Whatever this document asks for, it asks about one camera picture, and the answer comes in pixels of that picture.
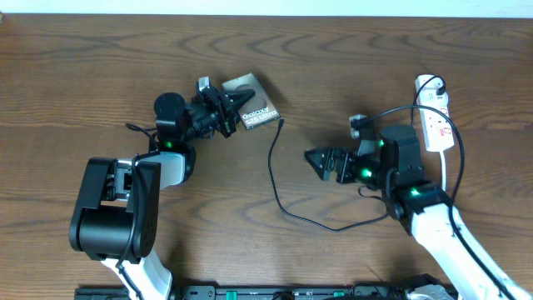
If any black USB charging cable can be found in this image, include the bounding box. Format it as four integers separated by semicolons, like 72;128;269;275
267;75;447;233

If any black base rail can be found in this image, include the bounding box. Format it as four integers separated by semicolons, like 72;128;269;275
74;274;459;300

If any white power strip cord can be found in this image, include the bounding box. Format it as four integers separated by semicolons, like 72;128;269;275
439;150;447;192

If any black right camera cable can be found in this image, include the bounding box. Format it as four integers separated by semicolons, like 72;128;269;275
361;104;513;300

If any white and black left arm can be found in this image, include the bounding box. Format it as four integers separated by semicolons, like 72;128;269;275
69;79;255;300

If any white USB charger adapter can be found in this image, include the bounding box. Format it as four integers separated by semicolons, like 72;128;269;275
417;87;449;108

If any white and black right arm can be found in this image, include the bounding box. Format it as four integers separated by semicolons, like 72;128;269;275
305;125;532;299

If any white power strip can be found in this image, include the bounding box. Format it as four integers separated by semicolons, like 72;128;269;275
415;74;454;153

